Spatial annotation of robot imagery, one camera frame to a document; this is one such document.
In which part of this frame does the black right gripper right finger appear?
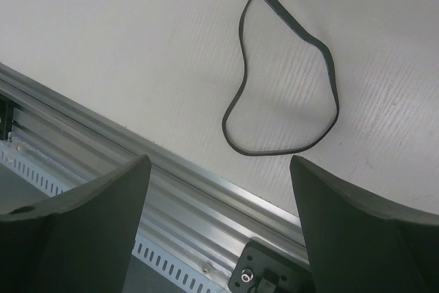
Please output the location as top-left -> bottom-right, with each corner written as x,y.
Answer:
290,156 -> 438,292

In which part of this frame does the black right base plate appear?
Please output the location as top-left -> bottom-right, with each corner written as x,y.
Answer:
228,240 -> 316,293

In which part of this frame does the aluminium mounting rail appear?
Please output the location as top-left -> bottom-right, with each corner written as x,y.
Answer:
1,66 -> 309,290

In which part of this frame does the white slotted cable duct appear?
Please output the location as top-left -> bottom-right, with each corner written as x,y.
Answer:
1,141 -> 227,292

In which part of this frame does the black ribbon cable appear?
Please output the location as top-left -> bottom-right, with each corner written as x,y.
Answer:
222,0 -> 341,156

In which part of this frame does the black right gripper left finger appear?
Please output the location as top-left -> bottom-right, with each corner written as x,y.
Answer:
1,155 -> 151,292

